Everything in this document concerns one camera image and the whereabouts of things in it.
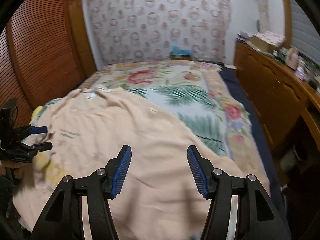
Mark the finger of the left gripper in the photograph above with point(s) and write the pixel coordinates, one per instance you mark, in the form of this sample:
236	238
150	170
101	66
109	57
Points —
41	147
38	130

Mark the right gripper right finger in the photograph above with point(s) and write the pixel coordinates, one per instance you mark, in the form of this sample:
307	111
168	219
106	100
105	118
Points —
257	217

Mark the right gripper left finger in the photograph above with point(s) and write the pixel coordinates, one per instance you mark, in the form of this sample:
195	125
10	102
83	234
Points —
61	217

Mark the beige t-shirt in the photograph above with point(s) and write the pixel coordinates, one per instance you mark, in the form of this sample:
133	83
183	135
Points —
159	198

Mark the person's left hand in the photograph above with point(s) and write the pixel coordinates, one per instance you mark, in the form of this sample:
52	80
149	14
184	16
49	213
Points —
17	167

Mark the yellow plush toy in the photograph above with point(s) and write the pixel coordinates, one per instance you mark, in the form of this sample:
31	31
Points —
35	113

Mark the navy blue bed sheet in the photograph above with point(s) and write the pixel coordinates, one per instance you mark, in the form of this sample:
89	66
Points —
238	94

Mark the brown wooden wardrobe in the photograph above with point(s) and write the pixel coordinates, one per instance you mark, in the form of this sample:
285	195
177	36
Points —
45	54

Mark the wooden dresser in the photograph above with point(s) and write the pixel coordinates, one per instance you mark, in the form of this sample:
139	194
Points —
279	98

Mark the floral bedspread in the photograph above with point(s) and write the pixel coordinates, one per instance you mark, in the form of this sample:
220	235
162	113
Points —
193	92

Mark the floral padded headboard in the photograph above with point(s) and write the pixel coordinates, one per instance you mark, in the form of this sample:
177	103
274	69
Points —
148	30

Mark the blue item on box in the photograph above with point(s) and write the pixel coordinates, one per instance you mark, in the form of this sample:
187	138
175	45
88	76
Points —
180	54

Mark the pink figurine on dresser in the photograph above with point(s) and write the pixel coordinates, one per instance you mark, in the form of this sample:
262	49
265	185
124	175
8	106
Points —
292	58

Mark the floral cardboard box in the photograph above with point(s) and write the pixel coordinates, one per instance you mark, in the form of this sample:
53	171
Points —
267	41

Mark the grey window blind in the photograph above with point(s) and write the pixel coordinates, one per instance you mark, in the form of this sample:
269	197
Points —
304	36

